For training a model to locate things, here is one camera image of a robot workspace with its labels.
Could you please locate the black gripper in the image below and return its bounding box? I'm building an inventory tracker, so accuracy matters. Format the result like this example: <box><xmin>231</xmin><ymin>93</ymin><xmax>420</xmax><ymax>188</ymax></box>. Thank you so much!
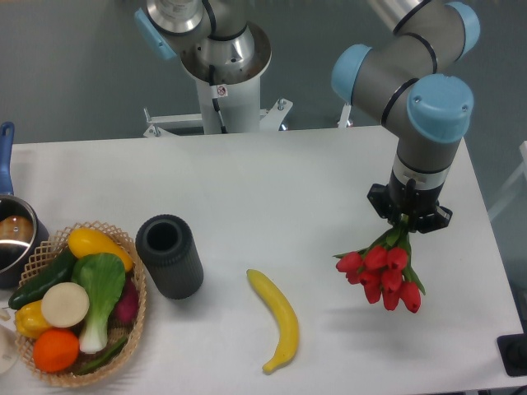
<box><xmin>367</xmin><ymin>172</ymin><xmax>453</xmax><ymax>234</ymax></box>

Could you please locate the red tulip bouquet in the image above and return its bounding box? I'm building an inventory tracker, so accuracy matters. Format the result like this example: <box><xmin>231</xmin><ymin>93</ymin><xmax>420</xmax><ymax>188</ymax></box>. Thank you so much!
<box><xmin>333</xmin><ymin>215</ymin><xmax>426</xmax><ymax>314</ymax></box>

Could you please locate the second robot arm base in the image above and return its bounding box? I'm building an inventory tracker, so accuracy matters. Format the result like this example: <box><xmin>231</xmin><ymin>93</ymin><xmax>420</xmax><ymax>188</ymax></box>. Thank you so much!
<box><xmin>134</xmin><ymin>1</ymin><xmax>272</xmax><ymax>86</ymax></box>

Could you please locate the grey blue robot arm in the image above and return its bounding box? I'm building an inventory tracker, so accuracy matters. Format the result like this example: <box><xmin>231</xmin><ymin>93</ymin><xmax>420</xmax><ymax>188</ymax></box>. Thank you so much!
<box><xmin>331</xmin><ymin>1</ymin><xmax>481</xmax><ymax>234</ymax></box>

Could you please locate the dark grey ribbed vase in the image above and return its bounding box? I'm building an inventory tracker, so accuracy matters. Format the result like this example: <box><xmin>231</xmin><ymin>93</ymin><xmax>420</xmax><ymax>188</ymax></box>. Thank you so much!
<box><xmin>135</xmin><ymin>214</ymin><xmax>204</xmax><ymax>300</ymax></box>

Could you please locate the black device at table edge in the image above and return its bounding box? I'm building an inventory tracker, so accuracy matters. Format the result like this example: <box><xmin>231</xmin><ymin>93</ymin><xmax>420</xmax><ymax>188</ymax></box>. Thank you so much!
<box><xmin>497</xmin><ymin>333</ymin><xmax>526</xmax><ymax>377</ymax></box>

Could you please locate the yellow banana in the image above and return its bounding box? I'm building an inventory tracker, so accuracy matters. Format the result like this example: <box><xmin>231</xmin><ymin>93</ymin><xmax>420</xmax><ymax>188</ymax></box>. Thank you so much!
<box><xmin>246</xmin><ymin>269</ymin><xmax>300</xmax><ymax>374</ymax></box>

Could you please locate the purple sweet potato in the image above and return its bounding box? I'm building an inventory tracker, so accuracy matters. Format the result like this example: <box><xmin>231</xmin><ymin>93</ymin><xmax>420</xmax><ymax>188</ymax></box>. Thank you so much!
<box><xmin>113</xmin><ymin>277</ymin><xmax>139</xmax><ymax>324</ymax></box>

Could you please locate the green bok choy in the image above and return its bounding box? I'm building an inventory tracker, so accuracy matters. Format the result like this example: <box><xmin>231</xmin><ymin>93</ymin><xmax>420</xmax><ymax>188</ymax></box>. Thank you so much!
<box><xmin>72</xmin><ymin>253</ymin><xmax>126</xmax><ymax>354</ymax></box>

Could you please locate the yellow squash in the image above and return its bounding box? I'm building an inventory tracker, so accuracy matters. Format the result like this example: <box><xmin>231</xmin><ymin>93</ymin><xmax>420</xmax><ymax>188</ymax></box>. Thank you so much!
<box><xmin>68</xmin><ymin>228</ymin><xmax>133</xmax><ymax>272</ymax></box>

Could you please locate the green bean pod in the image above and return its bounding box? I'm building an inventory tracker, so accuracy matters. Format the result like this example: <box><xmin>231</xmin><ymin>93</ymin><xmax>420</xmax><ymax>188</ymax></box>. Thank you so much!
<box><xmin>74</xmin><ymin>337</ymin><xmax>128</xmax><ymax>375</ymax></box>

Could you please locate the green cucumber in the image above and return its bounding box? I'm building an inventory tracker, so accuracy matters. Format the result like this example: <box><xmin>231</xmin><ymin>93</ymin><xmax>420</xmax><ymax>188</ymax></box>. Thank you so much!
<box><xmin>8</xmin><ymin>247</ymin><xmax>77</xmax><ymax>310</ymax></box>

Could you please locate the white round radish slice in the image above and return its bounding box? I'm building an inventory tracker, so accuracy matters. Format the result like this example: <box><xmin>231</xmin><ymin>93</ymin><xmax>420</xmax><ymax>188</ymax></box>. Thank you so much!
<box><xmin>41</xmin><ymin>282</ymin><xmax>90</xmax><ymax>328</ymax></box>

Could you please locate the woven wicker basket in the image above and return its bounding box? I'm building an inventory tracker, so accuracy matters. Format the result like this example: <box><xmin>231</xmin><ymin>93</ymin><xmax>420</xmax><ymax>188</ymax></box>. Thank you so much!
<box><xmin>16</xmin><ymin>221</ymin><xmax>147</xmax><ymax>388</ymax></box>

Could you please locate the orange fruit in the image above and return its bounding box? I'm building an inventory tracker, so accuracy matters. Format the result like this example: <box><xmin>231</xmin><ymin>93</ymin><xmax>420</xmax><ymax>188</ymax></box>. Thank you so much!
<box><xmin>32</xmin><ymin>328</ymin><xmax>80</xmax><ymax>373</ymax></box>

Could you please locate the yellow bell pepper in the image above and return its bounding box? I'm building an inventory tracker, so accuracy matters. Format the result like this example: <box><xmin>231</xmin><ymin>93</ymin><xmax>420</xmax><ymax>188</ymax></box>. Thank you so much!
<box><xmin>15</xmin><ymin>300</ymin><xmax>52</xmax><ymax>339</ymax></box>

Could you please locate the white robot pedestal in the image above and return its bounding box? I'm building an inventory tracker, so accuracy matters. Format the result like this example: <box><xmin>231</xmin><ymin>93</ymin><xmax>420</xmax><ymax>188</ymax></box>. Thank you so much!
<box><xmin>142</xmin><ymin>75</ymin><xmax>293</xmax><ymax>137</ymax></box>

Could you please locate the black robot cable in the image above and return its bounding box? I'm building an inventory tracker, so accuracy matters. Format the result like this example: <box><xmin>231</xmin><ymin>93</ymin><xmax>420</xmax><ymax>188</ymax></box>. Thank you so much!
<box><xmin>208</xmin><ymin>64</ymin><xmax>229</xmax><ymax>135</ymax></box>

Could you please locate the blue handled saucepan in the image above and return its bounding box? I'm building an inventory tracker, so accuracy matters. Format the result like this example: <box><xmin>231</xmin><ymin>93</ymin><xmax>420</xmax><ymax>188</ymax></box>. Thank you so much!
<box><xmin>1</xmin><ymin>122</ymin><xmax>49</xmax><ymax>290</ymax></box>

